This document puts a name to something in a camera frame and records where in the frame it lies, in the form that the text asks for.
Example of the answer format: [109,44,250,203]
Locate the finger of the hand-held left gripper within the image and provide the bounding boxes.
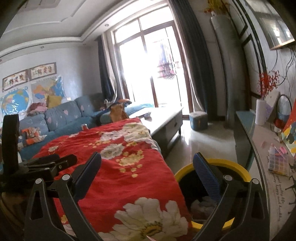
[23,154,61,168]
[30,154,78,183]

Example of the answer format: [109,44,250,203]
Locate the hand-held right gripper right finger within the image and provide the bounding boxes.
[193,152,271,241]

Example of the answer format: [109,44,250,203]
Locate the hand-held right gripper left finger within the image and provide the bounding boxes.
[24,152,102,241]

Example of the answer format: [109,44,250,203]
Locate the black bin liner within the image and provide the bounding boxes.
[179,167,245,223]

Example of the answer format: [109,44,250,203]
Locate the yellow trash bin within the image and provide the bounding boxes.
[174,158,252,232]

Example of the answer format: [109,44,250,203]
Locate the colourful patchwork quilt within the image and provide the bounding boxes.
[20,127,47,146]

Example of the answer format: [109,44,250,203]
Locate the red floral blanket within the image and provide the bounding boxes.
[32,117,197,241]

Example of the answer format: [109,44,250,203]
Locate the world map poster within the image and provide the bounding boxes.
[0,87,30,116]

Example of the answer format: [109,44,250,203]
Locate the pile of pink red clothes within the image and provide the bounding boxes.
[26,102,48,116]

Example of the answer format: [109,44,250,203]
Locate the blue sofa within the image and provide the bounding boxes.
[0,93,155,160]

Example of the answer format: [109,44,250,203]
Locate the blue stool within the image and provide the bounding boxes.
[189,111,208,131]

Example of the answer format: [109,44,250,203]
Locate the grey television cabinet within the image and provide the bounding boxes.
[233,111,296,241]

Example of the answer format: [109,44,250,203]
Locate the yellow cushion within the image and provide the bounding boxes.
[46,95,62,108]

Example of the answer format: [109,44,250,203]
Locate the framed calligraphy picture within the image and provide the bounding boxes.
[28,62,57,81]
[2,69,28,93]

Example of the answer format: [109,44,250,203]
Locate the country map poster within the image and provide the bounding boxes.
[31,75,66,102]

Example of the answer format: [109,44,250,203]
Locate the orange brown bag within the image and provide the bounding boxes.
[109,103,127,122]

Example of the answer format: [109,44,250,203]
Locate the colourful bead box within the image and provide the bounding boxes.
[267,142,290,176]

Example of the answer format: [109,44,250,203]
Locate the grey white cloth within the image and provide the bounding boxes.
[100,98,116,110]

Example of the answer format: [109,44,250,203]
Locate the white vase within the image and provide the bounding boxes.
[255,98,270,126]

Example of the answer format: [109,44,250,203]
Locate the colourful painted board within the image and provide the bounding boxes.
[281,100,296,158]

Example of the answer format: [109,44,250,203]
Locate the white card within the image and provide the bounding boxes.
[266,90,281,122]

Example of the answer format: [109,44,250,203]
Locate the dark blue curtain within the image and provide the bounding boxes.
[97,34,118,102]

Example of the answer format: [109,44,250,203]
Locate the pale blue basket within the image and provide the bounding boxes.
[276,94,293,123]

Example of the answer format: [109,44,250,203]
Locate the grey standing air conditioner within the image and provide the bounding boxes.
[209,13,241,130]

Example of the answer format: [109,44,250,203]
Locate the grey curtain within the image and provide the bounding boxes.
[169,0,219,121]

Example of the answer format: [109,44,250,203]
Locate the hanging laundry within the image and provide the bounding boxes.
[156,38,178,80]

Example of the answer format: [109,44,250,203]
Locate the brown framed glass door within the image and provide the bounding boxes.
[111,16,193,112]

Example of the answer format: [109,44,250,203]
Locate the yellow artificial flowers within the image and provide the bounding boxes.
[203,0,232,16]

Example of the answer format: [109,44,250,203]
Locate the wall mounted television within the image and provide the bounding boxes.
[244,0,296,51]

